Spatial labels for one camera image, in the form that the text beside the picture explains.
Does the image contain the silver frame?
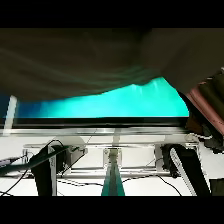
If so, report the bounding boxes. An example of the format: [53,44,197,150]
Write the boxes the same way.
[0,125,214,197]

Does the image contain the grey-brown garment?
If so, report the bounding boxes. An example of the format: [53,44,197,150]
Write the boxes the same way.
[0,27,224,103]

